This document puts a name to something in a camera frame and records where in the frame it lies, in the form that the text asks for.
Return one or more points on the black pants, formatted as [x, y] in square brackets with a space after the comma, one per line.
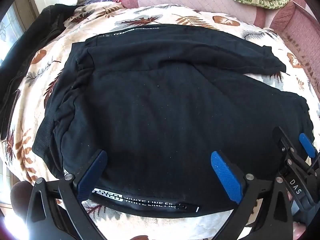
[162, 105]

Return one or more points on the leaf print fleece blanket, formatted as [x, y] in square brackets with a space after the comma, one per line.
[40, 55]

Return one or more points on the black jacket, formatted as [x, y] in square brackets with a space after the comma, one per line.
[30, 42]

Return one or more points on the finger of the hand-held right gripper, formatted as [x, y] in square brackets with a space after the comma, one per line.
[287, 152]
[307, 145]

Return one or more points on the person's right hand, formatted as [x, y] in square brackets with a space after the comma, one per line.
[301, 233]

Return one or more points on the window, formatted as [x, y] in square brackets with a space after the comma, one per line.
[10, 30]

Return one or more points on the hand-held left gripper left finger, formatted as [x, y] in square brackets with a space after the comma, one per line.
[91, 175]

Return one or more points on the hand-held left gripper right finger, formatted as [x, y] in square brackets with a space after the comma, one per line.
[226, 175]

